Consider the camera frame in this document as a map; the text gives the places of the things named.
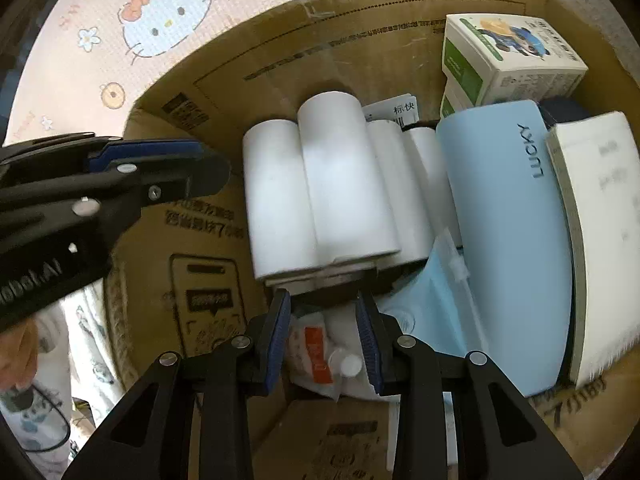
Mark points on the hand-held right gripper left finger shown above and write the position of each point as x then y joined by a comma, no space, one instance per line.
277,340

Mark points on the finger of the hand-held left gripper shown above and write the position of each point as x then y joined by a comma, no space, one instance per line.
150,152
200,175

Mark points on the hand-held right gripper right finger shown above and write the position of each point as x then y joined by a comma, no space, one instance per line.
369,345

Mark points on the cardboard box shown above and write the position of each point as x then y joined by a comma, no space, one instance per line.
210,260

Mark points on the person's left hand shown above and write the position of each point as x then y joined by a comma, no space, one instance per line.
17,355

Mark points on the white sachet with orange label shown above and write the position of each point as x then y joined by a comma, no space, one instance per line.
312,350

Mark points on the blue face mask packet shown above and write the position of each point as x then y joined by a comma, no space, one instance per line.
425,300

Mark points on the pink cartoon cat mat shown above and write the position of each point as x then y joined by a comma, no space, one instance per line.
75,80

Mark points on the light blue case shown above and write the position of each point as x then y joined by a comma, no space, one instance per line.
500,235

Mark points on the white label sheet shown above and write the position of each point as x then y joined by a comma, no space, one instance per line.
395,110

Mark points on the white book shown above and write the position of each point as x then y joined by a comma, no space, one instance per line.
600,210

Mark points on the green white cartoon carton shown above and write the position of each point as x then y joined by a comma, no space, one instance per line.
515,45

